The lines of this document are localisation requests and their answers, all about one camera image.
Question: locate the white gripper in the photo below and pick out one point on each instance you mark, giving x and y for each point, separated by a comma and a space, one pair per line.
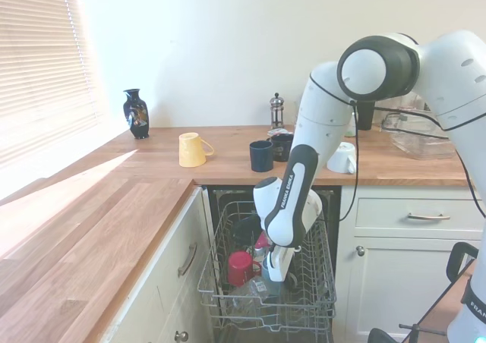
279, 263

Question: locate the grey mug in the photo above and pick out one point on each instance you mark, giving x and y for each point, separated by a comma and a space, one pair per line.
274, 288

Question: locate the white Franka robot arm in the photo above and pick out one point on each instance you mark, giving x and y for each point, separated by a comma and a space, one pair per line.
322, 123

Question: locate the red mug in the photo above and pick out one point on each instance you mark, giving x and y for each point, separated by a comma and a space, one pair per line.
241, 269

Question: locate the built-in dishwasher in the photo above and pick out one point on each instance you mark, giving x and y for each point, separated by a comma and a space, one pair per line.
330, 206

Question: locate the tall navy mug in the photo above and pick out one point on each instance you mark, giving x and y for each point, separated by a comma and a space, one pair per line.
261, 157

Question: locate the wide dark printed mug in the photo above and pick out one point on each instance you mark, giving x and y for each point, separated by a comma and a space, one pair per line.
281, 147

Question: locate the large white mug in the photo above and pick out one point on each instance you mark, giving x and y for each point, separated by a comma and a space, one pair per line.
343, 159

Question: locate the yellow mug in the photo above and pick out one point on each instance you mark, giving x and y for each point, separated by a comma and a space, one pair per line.
191, 151

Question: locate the clear glass with label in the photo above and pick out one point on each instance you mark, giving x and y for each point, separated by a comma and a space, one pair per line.
250, 291

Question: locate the round metal cabinet knob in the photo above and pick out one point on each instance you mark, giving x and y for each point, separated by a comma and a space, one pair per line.
181, 336
360, 250

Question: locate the red white sachet packet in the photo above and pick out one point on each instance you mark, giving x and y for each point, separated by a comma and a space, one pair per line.
276, 132

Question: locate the glass french press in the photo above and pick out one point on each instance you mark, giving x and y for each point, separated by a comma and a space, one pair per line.
277, 111

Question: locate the black metal clamp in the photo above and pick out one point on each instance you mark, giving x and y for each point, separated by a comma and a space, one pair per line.
417, 329

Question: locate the black shaker bottle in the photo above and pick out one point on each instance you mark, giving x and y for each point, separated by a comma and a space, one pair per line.
365, 117

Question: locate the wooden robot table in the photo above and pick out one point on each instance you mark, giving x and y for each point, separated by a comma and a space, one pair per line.
444, 312

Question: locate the clear plastic food container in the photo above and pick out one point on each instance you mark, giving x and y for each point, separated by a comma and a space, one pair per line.
421, 145

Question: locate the dark blue painted vase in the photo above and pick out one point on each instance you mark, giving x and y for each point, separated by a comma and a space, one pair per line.
136, 115

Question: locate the wide beige window blind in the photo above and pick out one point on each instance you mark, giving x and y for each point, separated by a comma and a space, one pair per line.
38, 73

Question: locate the black padded bracket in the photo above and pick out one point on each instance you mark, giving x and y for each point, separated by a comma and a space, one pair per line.
457, 259

